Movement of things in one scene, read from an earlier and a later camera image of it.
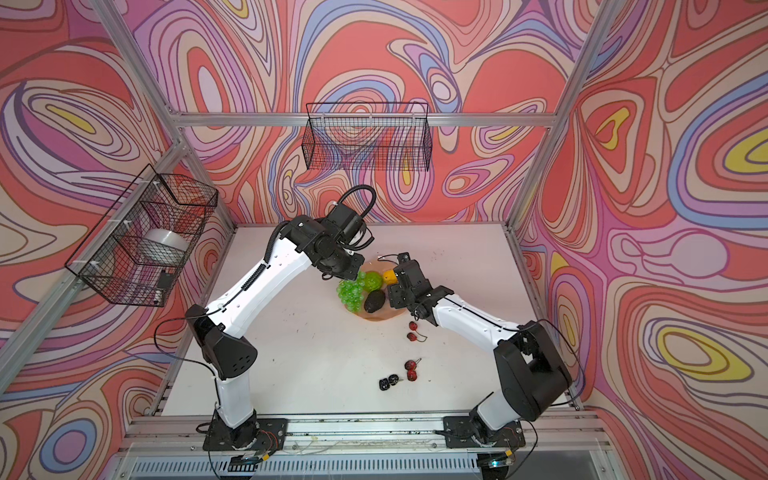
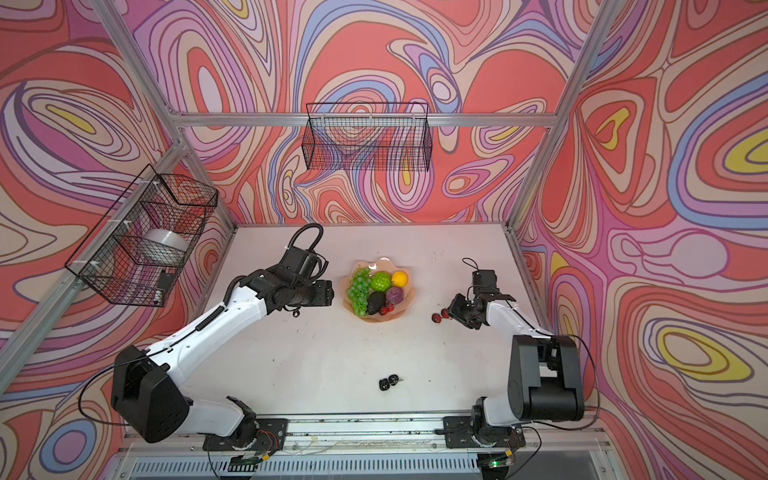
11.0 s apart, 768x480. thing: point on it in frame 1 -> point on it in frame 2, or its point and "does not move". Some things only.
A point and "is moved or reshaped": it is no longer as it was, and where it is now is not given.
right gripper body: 400,297 -> 463,310
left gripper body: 343,264 -> 312,294
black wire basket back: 374,136 does not move
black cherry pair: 384,383 does not move
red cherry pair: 411,367 is moved or reshaped
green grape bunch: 351,292 is moved or reshaped
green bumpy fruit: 373,281 is moved or reshaped
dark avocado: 374,301 does not move
